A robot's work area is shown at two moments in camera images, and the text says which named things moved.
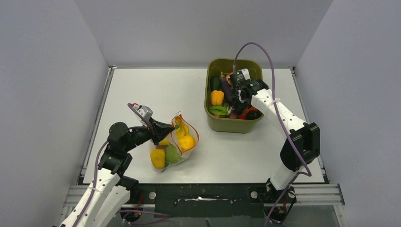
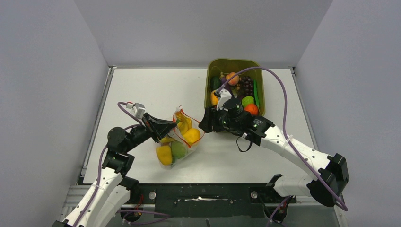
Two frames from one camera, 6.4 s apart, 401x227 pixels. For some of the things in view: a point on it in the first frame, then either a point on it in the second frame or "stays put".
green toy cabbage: x=172 y=155 to x=178 y=149
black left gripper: x=158 y=130 stays put
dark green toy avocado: x=215 y=82 stays put
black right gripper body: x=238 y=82 to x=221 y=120
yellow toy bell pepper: x=157 y=158 to x=164 y=153
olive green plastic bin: x=228 y=125 stays put
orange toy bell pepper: x=217 y=97 stays put
